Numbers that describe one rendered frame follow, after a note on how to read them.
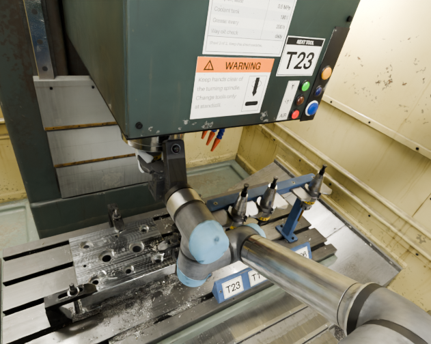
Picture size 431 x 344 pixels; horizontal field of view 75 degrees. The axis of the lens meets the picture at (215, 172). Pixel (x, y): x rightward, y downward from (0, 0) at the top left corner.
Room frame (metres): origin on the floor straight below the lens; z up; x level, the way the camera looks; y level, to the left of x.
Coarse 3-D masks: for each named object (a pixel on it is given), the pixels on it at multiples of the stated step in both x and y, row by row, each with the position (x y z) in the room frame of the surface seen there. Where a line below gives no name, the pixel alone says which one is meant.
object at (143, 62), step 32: (64, 0) 0.84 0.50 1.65; (96, 0) 0.49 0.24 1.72; (128, 0) 0.38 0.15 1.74; (160, 0) 0.41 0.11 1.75; (192, 0) 0.43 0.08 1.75; (320, 0) 0.58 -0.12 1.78; (352, 0) 0.63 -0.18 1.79; (96, 32) 0.51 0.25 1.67; (128, 32) 0.38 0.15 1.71; (160, 32) 0.41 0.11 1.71; (192, 32) 0.44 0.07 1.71; (288, 32) 0.55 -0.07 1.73; (320, 32) 0.60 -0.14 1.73; (96, 64) 0.53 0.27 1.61; (128, 64) 0.38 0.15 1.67; (160, 64) 0.41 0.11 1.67; (192, 64) 0.44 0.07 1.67; (320, 64) 0.61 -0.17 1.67; (128, 96) 0.38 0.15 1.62; (160, 96) 0.41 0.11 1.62; (192, 96) 0.44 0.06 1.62; (128, 128) 0.38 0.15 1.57; (160, 128) 0.41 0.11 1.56; (192, 128) 0.45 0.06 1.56; (224, 128) 0.50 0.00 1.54
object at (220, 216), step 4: (212, 212) 0.60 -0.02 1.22; (216, 212) 0.61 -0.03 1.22; (220, 212) 0.61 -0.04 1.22; (224, 212) 0.61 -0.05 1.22; (216, 216) 0.59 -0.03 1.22; (220, 216) 0.59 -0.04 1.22; (224, 216) 0.60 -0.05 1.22; (228, 216) 0.60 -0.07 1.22; (220, 220) 0.58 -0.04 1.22; (224, 220) 0.58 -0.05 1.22; (228, 220) 0.58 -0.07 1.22; (232, 220) 0.59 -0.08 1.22; (220, 224) 0.56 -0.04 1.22; (224, 224) 0.57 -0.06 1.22; (228, 224) 0.57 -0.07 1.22; (232, 224) 0.58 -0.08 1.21
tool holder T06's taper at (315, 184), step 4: (316, 176) 0.81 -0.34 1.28; (320, 176) 0.81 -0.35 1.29; (312, 180) 0.82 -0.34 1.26; (316, 180) 0.81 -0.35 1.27; (320, 180) 0.81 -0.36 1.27; (312, 184) 0.81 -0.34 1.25; (316, 184) 0.80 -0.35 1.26; (320, 184) 0.81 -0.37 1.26; (312, 188) 0.80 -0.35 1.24; (316, 188) 0.80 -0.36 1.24; (320, 188) 0.81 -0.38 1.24
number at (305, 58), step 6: (300, 48) 0.57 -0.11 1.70; (306, 48) 0.58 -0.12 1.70; (300, 54) 0.57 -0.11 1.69; (306, 54) 0.58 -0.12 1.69; (312, 54) 0.59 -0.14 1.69; (300, 60) 0.58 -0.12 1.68; (306, 60) 0.59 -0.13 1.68; (312, 60) 0.60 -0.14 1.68; (294, 66) 0.57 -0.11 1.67; (300, 66) 0.58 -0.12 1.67; (306, 66) 0.59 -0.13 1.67; (312, 66) 0.60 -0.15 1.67
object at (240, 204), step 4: (240, 192) 0.63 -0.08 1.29; (240, 196) 0.61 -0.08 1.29; (236, 200) 0.62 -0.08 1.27; (240, 200) 0.61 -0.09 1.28; (244, 200) 0.61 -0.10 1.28; (236, 204) 0.61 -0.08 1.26; (240, 204) 0.61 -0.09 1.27; (244, 204) 0.61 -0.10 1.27; (232, 208) 0.62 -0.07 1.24; (236, 208) 0.61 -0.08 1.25; (240, 208) 0.60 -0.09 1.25; (244, 208) 0.61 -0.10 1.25; (232, 212) 0.61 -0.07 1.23; (236, 212) 0.60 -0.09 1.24; (240, 212) 0.60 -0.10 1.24; (244, 212) 0.61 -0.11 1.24
